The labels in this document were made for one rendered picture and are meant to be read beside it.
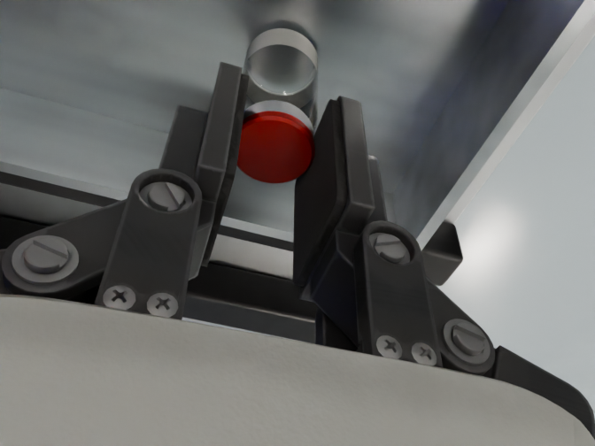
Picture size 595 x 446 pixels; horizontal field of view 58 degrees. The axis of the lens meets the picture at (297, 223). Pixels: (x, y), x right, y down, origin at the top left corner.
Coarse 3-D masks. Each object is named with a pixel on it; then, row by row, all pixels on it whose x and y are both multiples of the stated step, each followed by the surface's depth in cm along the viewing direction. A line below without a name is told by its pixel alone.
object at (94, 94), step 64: (0, 0) 15; (64, 0) 15; (128, 0) 15; (192, 0) 15; (256, 0) 15; (320, 0) 15; (384, 0) 15; (448, 0) 15; (512, 0) 15; (576, 0) 12; (0, 64) 17; (64, 64) 17; (128, 64) 17; (192, 64) 17; (320, 64) 17; (384, 64) 16; (448, 64) 16; (512, 64) 14; (0, 128) 16; (64, 128) 17; (128, 128) 18; (384, 128) 18; (448, 128) 17; (128, 192) 16; (256, 192) 18; (384, 192) 20; (448, 192) 16
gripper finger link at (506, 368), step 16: (496, 352) 10; (512, 352) 10; (496, 368) 10; (512, 368) 10; (528, 368) 10; (528, 384) 10; (544, 384) 10; (560, 384) 10; (560, 400) 10; (576, 400) 10; (576, 416) 10; (592, 416) 10; (592, 432) 9
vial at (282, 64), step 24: (264, 48) 15; (288, 48) 15; (312, 48) 16; (264, 72) 14; (288, 72) 14; (312, 72) 15; (264, 96) 13; (288, 96) 13; (312, 96) 14; (312, 120) 14
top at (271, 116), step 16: (272, 112) 12; (256, 128) 13; (272, 128) 13; (288, 128) 13; (304, 128) 13; (240, 144) 13; (256, 144) 13; (272, 144) 13; (288, 144) 13; (304, 144) 13; (240, 160) 13; (256, 160) 13; (272, 160) 13; (288, 160) 13; (304, 160) 13; (256, 176) 14; (272, 176) 14; (288, 176) 14
